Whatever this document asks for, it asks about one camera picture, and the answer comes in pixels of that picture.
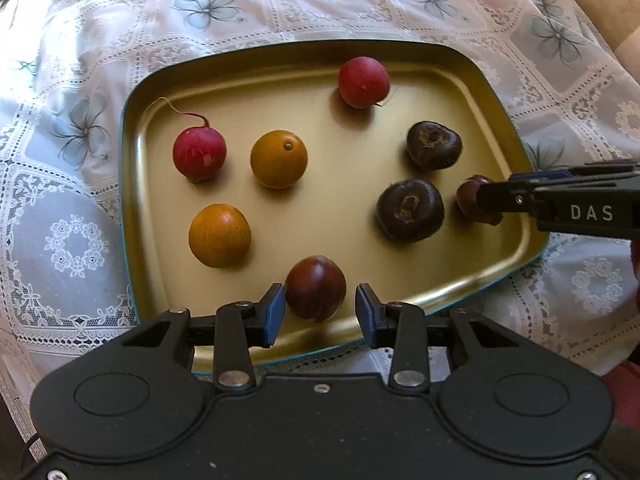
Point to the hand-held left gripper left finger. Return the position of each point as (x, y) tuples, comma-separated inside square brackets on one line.
[(275, 315)]

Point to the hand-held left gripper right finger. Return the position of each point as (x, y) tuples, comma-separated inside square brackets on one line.
[(365, 317)]

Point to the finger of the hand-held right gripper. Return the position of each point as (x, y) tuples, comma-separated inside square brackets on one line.
[(505, 197), (545, 174)]

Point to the brown chestnut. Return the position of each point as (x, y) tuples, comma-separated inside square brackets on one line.
[(316, 287), (466, 195)]

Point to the dark water chestnut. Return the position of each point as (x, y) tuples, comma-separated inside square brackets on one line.
[(433, 145), (410, 210)]

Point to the orange cherry tomato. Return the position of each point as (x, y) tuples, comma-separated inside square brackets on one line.
[(278, 159), (220, 235)]

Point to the gold metal tray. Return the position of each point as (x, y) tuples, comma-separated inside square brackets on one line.
[(325, 210)]

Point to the red radish with long root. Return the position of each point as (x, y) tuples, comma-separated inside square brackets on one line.
[(200, 152)]

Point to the red cloth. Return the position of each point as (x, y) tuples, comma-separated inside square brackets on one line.
[(625, 385)]

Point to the beige cushion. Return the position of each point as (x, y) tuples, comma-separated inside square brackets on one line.
[(600, 0)]

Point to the white lace floral tablecloth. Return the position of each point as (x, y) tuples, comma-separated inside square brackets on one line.
[(75, 210)]

